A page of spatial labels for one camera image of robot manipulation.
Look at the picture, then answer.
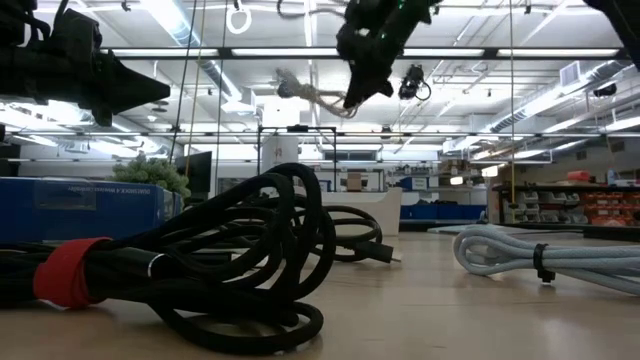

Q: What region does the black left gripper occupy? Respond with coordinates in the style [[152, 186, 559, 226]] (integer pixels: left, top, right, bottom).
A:
[[0, 0, 172, 128]]

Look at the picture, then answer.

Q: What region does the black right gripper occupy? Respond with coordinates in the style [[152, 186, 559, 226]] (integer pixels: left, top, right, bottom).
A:
[[335, 0, 444, 111]]

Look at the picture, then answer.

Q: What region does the black braided USB cable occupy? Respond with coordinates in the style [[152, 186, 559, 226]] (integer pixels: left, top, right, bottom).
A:
[[319, 204, 403, 265]]

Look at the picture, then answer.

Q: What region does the black cable with red strap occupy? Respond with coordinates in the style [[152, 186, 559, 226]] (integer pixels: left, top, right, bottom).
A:
[[0, 161, 338, 357]]

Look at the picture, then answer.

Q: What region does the white braided cable black tie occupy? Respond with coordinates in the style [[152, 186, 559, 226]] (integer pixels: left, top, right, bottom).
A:
[[452, 224, 640, 298]]

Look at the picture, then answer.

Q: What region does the green artificial plant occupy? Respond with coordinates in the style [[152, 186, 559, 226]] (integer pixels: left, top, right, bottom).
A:
[[110, 153, 193, 199]]

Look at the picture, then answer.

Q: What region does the black monitor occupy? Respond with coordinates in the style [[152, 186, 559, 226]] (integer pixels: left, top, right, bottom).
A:
[[174, 150, 214, 197]]

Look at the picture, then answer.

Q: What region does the blue cardboard box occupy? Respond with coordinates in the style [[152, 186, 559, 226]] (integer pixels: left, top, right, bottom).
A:
[[0, 175, 184, 245]]

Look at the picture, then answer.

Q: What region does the row of blue bins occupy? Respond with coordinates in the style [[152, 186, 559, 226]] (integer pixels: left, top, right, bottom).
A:
[[399, 203, 488, 222]]

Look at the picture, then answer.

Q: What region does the storage shelf with orange bins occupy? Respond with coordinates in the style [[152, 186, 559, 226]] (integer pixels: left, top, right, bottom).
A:
[[491, 169, 640, 227]]

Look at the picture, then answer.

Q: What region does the black hanging camera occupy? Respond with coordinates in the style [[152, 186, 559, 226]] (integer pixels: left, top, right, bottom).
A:
[[397, 63, 433, 102]]

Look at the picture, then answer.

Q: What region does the beige knotted rope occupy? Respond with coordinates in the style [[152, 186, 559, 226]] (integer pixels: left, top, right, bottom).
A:
[[274, 66, 359, 120]]

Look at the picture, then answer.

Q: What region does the black metal stand frame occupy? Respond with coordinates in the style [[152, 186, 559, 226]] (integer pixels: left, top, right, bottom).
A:
[[256, 124, 339, 194]]

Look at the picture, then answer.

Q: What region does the white hanging ring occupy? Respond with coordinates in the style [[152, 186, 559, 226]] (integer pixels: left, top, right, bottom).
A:
[[225, 0, 253, 36]]

